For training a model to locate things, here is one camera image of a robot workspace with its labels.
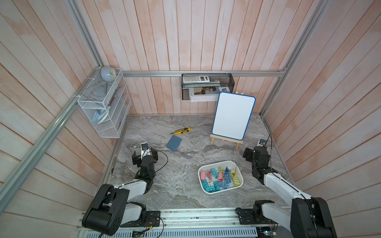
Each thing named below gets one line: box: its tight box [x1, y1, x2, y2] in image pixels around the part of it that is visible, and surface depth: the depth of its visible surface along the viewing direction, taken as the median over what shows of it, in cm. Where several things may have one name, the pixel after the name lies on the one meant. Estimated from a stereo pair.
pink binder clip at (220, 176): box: [218, 172, 223, 182], surface depth 86 cm
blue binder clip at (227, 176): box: [224, 166, 232, 184], surface depth 87 cm
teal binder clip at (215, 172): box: [211, 168, 219, 179], surface depth 87 cm
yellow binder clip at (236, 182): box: [232, 176, 241, 187], surface depth 84 cm
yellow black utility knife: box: [170, 127, 192, 135], surface depth 110 cm
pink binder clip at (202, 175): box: [200, 171, 206, 181], surface depth 87 cm
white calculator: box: [182, 75, 211, 84], surface depth 92 cm
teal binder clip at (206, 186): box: [201, 179, 211, 193], surface depth 84 cm
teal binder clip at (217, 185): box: [213, 180, 221, 192], surface depth 83 cm
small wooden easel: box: [209, 133, 244, 151], surface depth 99 cm
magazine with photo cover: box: [189, 86, 231, 103], surface depth 95 cm
